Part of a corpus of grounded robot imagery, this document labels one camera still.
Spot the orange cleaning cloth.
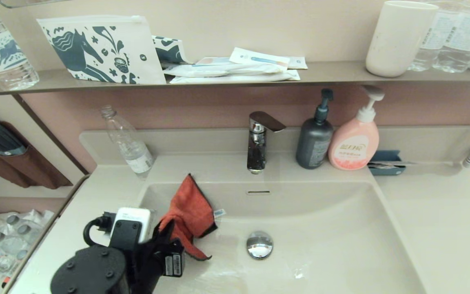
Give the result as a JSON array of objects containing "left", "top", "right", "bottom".
[{"left": 158, "top": 174, "right": 226, "bottom": 261}]

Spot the chrome sink faucet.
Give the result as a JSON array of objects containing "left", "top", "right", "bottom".
[{"left": 246, "top": 111, "right": 287, "bottom": 175}]

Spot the white sink basin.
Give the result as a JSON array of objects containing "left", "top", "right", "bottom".
[{"left": 137, "top": 180, "right": 429, "bottom": 294}]

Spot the empty clear plastic bottle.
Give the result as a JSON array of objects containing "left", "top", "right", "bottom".
[{"left": 100, "top": 105, "right": 155, "bottom": 180}]

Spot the chrome drain stopper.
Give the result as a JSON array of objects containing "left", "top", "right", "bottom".
[{"left": 246, "top": 231, "right": 274, "bottom": 260}]

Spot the brown hair dryer holder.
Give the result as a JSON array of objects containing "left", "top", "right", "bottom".
[{"left": 0, "top": 122, "right": 73, "bottom": 189}]

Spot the shrink-wrapped water bottle pack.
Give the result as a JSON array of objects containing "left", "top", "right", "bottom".
[{"left": 0, "top": 209, "right": 56, "bottom": 286}]

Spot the long flat white packet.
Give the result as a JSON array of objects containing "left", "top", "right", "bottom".
[{"left": 170, "top": 70, "right": 301, "bottom": 85}]

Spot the dark grey pump bottle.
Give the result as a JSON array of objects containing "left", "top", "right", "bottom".
[{"left": 295, "top": 89, "right": 335, "bottom": 169}]

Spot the white sachet peach print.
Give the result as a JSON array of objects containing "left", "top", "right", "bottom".
[{"left": 196, "top": 57, "right": 235, "bottom": 66}]

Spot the folded blue print pouch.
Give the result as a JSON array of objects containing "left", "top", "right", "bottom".
[{"left": 152, "top": 36, "right": 192, "bottom": 67}]

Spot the white pouch blue horse print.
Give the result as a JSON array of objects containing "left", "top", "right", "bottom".
[{"left": 36, "top": 15, "right": 166, "bottom": 85}]

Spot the white sachet blue stripe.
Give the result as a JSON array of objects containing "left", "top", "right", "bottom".
[{"left": 230, "top": 47, "right": 291, "bottom": 74}]

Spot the pink pump soap bottle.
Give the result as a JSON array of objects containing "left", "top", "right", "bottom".
[{"left": 328, "top": 85, "right": 385, "bottom": 171}]

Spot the small white sachet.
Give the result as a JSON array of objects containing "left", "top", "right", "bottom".
[{"left": 287, "top": 57, "right": 309, "bottom": 70}]

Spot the thin white stick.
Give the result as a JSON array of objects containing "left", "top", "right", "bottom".
[{"left": 368, "top": 160, "right": 418, "bottom": 169}]

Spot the blue plastic box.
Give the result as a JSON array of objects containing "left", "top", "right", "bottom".
[{"left": 368, "top": 150, "right": 406, "bottom": 176}]

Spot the water bottle blue deer label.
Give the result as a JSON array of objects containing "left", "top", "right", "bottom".
[{"left": 0, "top": 0, "right": 40, "bottom": 91}]

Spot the white plastic cup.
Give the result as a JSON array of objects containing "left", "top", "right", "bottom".
[{"left": 366, "top": 0, "right": 439, "bottom": 78}]

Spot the clear water bottle white label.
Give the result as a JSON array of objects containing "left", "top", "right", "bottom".
[
  {"left": 408, "top": 0, "right": 463, "bottom": 72},
  {"left": 432, "top": 0, "right": 470, "bottom": 73}
]

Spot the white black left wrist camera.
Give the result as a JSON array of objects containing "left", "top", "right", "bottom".
[{"left": 109, "top": 207, "right": 153, "bottom": 247}]

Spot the grey wall shelf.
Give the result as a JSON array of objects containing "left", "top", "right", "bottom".
[{"left": 0, "top": 61, "right": 470, "bottom": 97}]

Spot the wall mirror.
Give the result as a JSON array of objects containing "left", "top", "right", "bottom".
[{"left": 0, "top": 0, "right": 84, "bottom": 9}]

